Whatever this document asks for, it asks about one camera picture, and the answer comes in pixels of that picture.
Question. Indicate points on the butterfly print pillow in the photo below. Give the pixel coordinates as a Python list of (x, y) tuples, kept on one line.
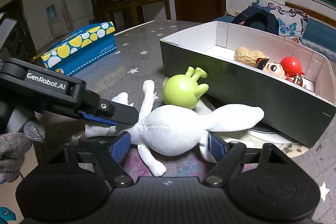
[(292, 22)]

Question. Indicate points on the grey gloved hand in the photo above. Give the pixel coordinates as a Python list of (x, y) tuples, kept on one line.
[(14, 146)]

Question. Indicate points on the round woven placemat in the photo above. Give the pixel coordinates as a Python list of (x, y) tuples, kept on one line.
[(262, 133)]

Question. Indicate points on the red round toy figure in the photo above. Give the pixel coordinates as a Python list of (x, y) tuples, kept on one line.
[(291, 66)]

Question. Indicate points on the tan peanut toy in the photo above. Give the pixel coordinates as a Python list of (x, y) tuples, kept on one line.
[(245, 56)]

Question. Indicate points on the white plush doll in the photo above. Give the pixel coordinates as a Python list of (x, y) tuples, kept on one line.
[(172, 130)]

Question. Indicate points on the white refrigerator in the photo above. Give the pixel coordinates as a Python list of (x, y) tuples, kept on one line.
[(78, 14)]

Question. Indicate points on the wooden side table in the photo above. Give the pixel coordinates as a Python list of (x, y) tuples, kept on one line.
[(132, 8)]

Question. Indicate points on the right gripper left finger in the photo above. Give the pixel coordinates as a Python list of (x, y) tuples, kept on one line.
[(105, 155)]

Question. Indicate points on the blue sofa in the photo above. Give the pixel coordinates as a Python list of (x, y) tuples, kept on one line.
[(317, 36)]

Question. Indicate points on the white cardboard box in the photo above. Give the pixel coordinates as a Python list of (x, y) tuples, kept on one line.
[(303, 113)]

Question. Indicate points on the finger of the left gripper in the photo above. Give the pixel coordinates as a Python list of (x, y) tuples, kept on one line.
[(114, 111), (93, 118)]

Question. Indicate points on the dark blue backpack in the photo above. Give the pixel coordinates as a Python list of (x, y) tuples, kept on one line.
[(259, 19)]

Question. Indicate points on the blue yellow tissue box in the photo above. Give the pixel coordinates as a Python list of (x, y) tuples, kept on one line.
[(82, 48)]

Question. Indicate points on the water dispenser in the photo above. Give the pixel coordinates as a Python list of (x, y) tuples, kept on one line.
[(54, 22)]

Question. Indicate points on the green alien head toy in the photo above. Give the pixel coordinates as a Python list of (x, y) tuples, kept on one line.
[(184, 90)]

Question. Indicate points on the cartoon boy figure toy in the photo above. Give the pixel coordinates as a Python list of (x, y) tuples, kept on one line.
[(276, 69)]

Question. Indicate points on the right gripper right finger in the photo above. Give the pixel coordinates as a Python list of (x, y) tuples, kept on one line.
[(230, 158)]

